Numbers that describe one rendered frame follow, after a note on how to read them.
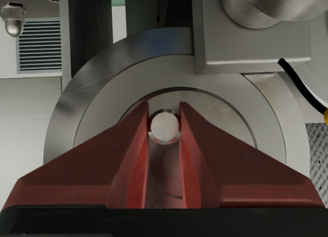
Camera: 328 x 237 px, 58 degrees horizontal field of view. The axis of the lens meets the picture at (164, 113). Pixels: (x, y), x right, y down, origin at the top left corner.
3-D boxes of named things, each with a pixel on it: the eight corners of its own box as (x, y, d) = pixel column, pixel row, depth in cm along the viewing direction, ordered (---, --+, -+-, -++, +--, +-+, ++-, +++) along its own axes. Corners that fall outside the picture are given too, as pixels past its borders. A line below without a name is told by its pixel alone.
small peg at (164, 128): (183, 144, 11) (147, 145, 11) (177, 140, 14) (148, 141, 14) (182, 108, 12) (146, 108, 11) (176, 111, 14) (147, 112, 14)
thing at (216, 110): (156, 274, 14) (76, 137, 14) (155, 255, 16) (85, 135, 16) (289, 190, 14) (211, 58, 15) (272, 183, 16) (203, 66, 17)
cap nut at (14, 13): (20, 4, 46) (21, 32, 46) (29, 13, 50) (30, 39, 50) (-4, 5, 46) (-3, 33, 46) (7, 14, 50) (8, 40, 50)
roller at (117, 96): (286, 55, 16) (288, 270, 16) (201, 98, 42) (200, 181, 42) (73, 50, 16) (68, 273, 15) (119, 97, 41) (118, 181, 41)
